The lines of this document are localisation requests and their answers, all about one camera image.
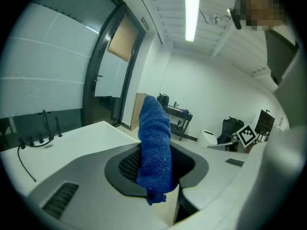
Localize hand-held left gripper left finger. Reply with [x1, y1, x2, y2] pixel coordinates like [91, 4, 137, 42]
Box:
[27, 142, 175, 230]

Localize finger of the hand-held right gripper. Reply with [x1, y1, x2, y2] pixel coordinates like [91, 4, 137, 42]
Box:
[207, 141, 237, 152]

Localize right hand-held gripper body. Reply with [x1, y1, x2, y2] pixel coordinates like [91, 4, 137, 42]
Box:
[230, 125, 259, 153]

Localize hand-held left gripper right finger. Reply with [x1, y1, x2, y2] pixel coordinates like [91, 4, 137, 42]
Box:
[170, 140, 250, 225]

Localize white bathtub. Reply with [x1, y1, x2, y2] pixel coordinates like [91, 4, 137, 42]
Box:
[0, 120, 142, 198]

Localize dark brown board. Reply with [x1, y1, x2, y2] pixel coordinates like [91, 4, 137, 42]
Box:
[255, 108, 276, 138]

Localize black metal table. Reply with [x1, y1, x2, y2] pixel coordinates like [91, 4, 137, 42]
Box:
[165, 103, 194, 141]

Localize black bag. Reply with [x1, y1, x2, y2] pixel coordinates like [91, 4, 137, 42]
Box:
[157, 92, 170, 106]

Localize black hand shower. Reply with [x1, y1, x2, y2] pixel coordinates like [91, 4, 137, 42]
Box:
[54, 116, 63, 138]

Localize grey sweater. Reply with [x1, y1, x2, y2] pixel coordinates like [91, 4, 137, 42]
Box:
[265, 25, 300, 86]

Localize brown cardboard sheet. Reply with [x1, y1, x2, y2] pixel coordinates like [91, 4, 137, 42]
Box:
[130, 92, 147, 131]

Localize black-framed glass door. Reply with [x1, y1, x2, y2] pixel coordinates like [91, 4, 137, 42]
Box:
[81, 1, 147, 129]

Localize white ceiling sensor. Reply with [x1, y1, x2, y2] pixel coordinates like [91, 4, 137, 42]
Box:
[209, 13, 222, 25]

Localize person's head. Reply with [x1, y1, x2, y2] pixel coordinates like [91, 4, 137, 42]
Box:
[236, 0, 287, 32]

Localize long ceiling light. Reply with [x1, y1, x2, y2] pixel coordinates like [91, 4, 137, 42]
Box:
[183, 0, 201, 42]

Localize dark sign plate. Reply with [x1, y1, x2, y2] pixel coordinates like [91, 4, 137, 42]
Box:
[141, 16, 150, 32]

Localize brown paper sheet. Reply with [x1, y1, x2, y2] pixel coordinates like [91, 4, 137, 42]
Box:
[107, 15, 139, 63]

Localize black shower hose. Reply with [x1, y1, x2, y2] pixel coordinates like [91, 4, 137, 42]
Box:
[16, 137, 55, 183]

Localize black head-worn camera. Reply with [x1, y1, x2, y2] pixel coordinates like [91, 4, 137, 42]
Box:
[227, 0, 243, 30]

